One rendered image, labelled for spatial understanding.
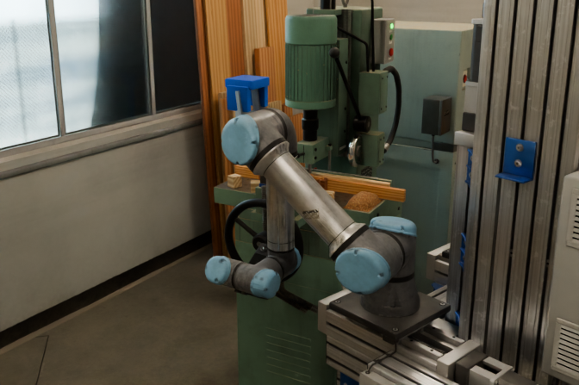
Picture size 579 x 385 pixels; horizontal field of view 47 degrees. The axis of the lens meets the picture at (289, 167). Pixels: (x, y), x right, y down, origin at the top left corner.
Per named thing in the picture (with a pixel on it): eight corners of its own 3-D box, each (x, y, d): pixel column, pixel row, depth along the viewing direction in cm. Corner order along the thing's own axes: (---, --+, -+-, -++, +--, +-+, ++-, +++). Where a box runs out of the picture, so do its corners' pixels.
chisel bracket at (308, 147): (295, 166, 236) (295, 142, 234) (312, 157, 248) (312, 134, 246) (314, 169, 233) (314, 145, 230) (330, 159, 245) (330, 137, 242)
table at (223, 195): (197, 210, 234) (197, 194, 233) (243, 187, 260) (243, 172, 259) (358, 240, 207) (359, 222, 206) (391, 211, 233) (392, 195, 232)
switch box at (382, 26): (369, 63, 248) (370, 19, 243) (378, 60, 256) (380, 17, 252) (384, 64, 245) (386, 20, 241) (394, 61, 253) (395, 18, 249)
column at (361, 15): (303, 194, 264) (304, 8, 245) (326, 179, 283) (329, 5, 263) (356, 202, 254) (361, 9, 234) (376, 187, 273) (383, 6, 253)
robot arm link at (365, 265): (415, 257, 159) (264, 98, 170) (391, 280, 146) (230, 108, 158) (385, 285, 165) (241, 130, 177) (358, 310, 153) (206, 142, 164)
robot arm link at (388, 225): (422, 264, 172) (425, 214, 168) (402, 284, 161) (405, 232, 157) (379, 255, 178) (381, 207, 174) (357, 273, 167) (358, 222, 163)
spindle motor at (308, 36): (276, 108, 229) (275, 15, 221) (299, 100, 244) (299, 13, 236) (322, 113, 222) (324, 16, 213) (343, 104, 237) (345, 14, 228)
